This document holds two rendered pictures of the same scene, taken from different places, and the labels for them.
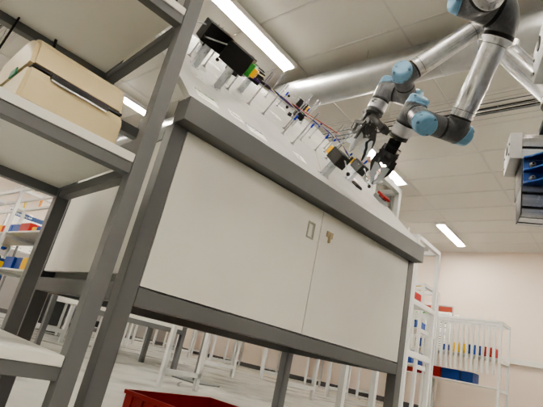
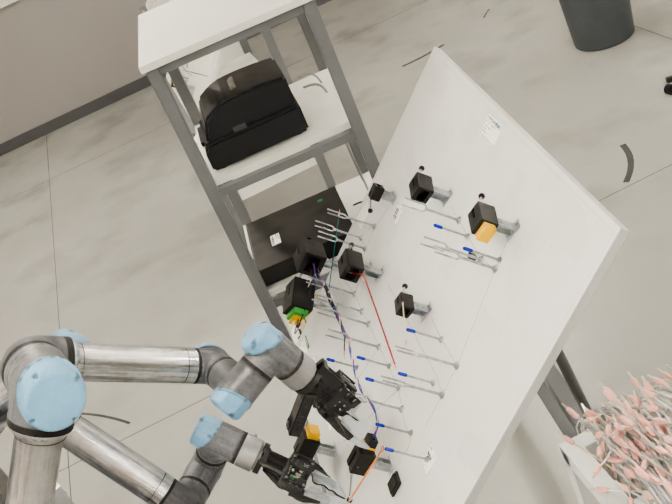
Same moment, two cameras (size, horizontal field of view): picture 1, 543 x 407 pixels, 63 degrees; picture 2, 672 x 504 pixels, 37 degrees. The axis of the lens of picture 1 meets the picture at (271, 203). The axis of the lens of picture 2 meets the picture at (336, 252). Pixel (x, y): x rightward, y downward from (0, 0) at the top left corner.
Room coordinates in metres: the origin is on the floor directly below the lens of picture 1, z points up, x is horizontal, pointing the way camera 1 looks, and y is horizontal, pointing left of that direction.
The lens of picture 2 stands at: (2.86, -1.51, 2.51)
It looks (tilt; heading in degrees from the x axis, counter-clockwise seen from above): 28 degrees down; 132
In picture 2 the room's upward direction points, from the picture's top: 24 degrees counter-clockwise
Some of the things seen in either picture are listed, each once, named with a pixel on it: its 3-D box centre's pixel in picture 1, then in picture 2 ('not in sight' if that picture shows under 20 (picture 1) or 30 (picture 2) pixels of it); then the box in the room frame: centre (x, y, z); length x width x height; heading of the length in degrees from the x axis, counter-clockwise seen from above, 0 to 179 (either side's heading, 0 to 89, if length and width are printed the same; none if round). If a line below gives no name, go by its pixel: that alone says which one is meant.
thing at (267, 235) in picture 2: not in sight; (300, 235); (0.90, 0.58, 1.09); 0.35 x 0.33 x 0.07; 131
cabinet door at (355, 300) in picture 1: (362, 291); not in sight; (1.55, -0.38, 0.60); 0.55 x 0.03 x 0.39; 131
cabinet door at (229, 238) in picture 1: (247, 241); not in sight; (1.19, 0.04, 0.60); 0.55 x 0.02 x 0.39; 131
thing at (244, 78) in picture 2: not in sight; (244, 111); (0.93, 0.55, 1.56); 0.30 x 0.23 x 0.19; 42
